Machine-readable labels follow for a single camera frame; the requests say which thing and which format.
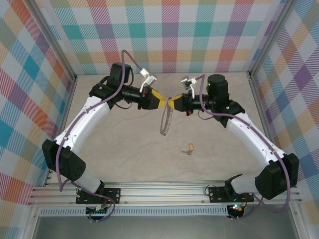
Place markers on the silver key with yellow tag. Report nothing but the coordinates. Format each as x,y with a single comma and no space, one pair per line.
190,147

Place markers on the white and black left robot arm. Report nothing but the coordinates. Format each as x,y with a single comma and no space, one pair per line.
82,124

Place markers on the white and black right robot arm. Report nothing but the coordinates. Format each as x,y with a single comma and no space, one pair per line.
251,139

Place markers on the black controller board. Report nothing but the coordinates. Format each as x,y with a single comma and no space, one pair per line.
96,211
236,210

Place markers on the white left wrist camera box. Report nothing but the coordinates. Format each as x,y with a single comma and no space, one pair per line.
150,80

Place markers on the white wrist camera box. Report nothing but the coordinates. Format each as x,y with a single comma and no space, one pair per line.
150,80
187,81

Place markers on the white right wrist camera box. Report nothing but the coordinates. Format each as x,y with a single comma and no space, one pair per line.
187,81

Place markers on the aluminium side rail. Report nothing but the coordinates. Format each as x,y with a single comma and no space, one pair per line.
64,112
263,112

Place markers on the aluminium corner post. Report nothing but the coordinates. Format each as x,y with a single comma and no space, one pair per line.
270,37
56,39

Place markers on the aluminium mounting rail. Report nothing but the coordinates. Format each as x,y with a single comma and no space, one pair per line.
162,194

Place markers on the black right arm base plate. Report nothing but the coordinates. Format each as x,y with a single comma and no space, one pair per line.
216,194

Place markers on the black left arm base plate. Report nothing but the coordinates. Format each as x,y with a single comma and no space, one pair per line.
112,195

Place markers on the aluminium frame leg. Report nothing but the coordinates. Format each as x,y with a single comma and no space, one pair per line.
31,224
299,224

